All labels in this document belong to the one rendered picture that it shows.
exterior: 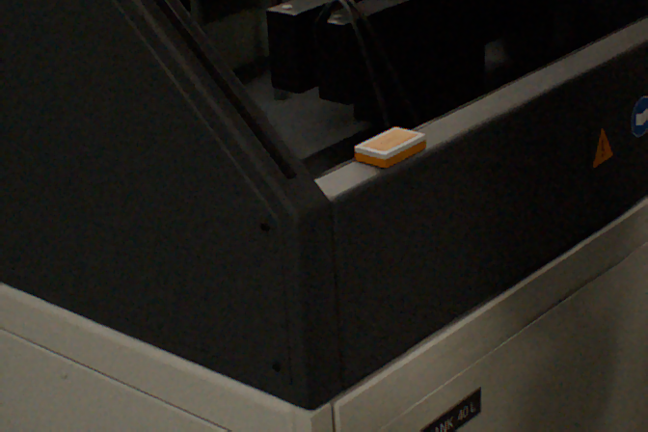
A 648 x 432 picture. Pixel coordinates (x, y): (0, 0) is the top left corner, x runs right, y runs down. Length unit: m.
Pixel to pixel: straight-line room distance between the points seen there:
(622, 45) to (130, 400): 0.54
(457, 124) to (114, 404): 0.38
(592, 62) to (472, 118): 0.17
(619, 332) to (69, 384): 0.53
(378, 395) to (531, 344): 0.22
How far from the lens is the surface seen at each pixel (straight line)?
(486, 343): 1.26
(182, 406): 1.20
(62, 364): 1.32
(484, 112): 1.20
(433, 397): 1.22
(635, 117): 1.39
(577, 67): 1.31
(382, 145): 1.10
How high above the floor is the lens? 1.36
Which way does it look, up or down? 23 degrees down
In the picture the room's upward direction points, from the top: 3 degrees counter-clockwise
